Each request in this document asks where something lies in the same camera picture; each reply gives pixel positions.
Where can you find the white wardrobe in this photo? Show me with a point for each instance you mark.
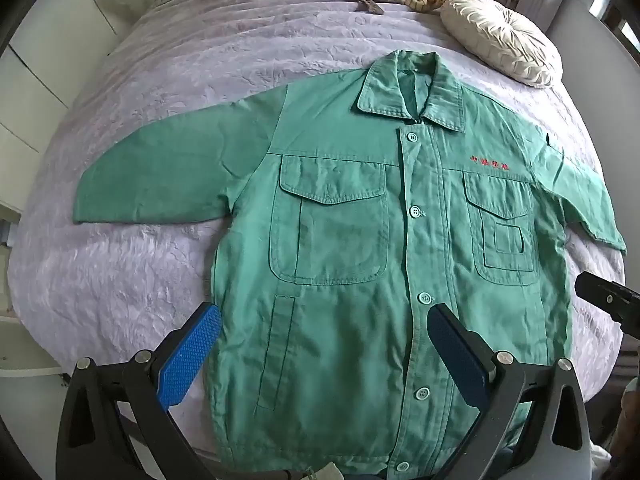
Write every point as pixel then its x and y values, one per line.
pixel 45 75

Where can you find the green work jacket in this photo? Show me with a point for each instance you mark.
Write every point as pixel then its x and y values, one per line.
pixel 350 270

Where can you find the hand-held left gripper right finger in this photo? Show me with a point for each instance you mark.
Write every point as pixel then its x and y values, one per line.
pixel 457 355

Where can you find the lavender quilted bedspread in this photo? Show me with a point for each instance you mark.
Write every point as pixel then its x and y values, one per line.
pixel 200 60

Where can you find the grey cloth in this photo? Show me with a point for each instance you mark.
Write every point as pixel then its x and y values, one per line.
pixel 372 4

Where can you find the window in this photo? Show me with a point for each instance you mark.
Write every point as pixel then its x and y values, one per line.
pixel 607 10

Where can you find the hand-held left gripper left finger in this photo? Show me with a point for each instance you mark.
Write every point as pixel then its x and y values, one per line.
pixel 190 350

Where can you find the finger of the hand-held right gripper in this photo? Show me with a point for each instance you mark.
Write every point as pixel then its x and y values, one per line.
pixel 607 295

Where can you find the round cream pleated pillow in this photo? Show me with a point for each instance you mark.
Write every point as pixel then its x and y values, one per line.
pixel 502 37

